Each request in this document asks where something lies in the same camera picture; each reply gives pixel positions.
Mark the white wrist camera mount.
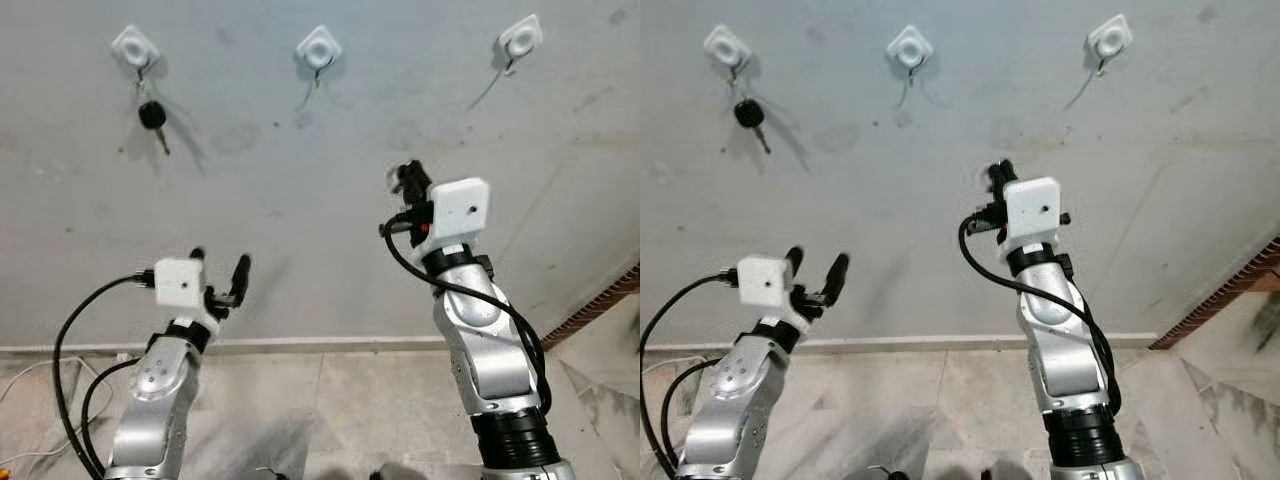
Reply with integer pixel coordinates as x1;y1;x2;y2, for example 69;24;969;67
1002;176;1071;252
413;177;492;252
152;256;209;313
736;254;797;311

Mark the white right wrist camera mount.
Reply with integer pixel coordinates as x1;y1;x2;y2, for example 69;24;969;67
413;177;492;252
1002;176;1071;252

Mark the black car key with ring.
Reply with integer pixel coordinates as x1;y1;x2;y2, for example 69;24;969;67
134;70;172;157
731;68;773;156

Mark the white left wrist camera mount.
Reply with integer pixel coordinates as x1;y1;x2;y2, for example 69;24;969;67
736;254;797;311
152;256;209;313

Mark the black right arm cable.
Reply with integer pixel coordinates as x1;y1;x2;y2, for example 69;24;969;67
957;213;1124;417
380;222;553;414

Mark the white adhesive wall hook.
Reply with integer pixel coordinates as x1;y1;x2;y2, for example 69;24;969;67
496;13;545;77
702;24;752;73
1087;13;1135;77
110;24;161;73
886;24;935;87
295;25;344;89

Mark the long black left arm cable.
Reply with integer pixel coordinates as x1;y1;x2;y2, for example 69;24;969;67
52;274;157;479
640;270;741;480

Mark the short black left arm cable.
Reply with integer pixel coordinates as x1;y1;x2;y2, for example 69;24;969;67
80;356;143;475
658;356;723;453

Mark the red-brown brick ledge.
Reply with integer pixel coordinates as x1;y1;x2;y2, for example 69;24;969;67
1147;237;1280;352
540;262;641;352

